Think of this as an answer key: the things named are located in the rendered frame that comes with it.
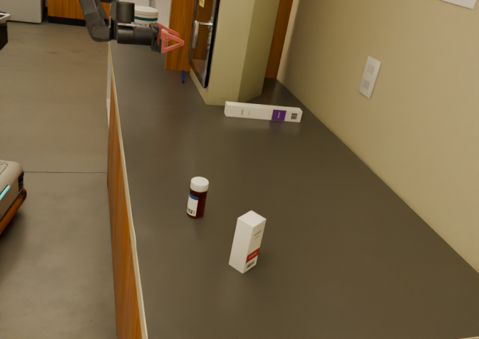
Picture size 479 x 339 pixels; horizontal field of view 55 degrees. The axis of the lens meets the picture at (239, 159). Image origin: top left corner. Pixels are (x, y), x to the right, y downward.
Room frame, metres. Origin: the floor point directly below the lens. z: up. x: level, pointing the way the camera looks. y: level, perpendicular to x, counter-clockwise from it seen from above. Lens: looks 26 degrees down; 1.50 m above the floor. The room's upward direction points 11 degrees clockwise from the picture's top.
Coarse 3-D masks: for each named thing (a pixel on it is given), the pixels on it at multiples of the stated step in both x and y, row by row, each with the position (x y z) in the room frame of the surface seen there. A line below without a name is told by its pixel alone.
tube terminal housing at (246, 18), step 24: (240, 0) 1.51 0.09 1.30; (264, 0) 1.60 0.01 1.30; (240, 24) 1.52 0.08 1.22; (264, 24) 1.63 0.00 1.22; (216, 48) 1.49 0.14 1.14; (240, 48) 1.52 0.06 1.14; (264, 48) 1.67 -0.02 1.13; (192, 72) 1.74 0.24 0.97; (216, 72) 1.50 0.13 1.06; (240, 72) 1.53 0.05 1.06; (264, 72) 1.70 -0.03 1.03; (216, 96) 1.50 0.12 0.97; (240, 96) 1.55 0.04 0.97
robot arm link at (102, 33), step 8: (112, 8) 1.44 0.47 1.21; (120, 8) 1.43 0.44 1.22; (128, 8) 1.44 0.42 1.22; (112, 16) 1.44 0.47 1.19; (120, 16) 1.43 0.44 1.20; (128, 16) 1.43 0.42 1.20; (112, 24) 1.43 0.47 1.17; (96, 32) 1.40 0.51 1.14; (104, 32) 1.41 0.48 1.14; (112, 32) 1.43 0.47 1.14
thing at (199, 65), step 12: (216, 0) 1.50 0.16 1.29; (204, 12) 1.63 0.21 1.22; (216, 12) 1.50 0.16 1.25; (204, 36) 1.59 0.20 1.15; (192, 48) 1.74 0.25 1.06; (204, 48) 1.56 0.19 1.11; (192, 60) 1.71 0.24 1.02; (204, 60) 1.54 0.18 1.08; (204, 72) 1.52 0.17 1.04; (204, 84) 1.50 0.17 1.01
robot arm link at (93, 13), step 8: (80, 0) 1.44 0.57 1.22; (88, 0) 1.44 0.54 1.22; (96, 0) 1.45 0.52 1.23; (88, 8) 1.43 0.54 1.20; (96, 8) 1.43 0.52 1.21; (88, 16) 1.42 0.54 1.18; (96, 16) 1.42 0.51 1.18; (104, 16) 1.45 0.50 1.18; (88, 24) 1.42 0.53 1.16; (96, 24) 1.42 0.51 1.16; (104, 24) 1.42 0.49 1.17; (88, 32) 1.41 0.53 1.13; (96, 40) 1.41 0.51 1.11; (104, 40) 1.41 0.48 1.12
